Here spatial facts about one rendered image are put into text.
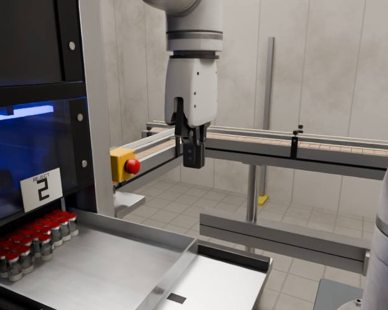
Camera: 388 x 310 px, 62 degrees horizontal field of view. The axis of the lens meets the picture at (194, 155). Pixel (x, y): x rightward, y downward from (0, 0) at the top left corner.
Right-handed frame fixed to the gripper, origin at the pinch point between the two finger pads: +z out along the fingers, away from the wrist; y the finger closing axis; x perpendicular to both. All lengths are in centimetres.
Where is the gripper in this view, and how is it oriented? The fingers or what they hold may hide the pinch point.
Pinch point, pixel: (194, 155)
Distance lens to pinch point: 52.2
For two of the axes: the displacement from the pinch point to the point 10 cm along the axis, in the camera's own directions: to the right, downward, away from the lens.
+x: 9.0, 1.2, -4.2
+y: -4.4, 2.4, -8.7
